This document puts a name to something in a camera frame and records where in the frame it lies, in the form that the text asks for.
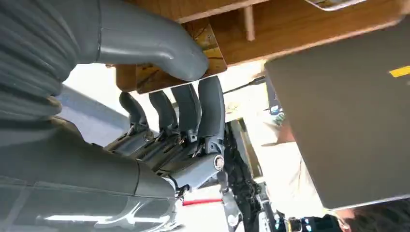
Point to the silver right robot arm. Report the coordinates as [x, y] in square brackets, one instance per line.
[25, 48]

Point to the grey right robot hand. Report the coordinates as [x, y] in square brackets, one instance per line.
[64, 166]

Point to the grey laptop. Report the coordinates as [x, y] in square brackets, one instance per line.
[336, 112]

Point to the person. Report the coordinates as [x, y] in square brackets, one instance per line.
[282, 179]

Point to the wooden card box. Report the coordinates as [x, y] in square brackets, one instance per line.
[288, 32]

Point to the black robot legs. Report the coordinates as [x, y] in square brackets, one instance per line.
[240, 179]

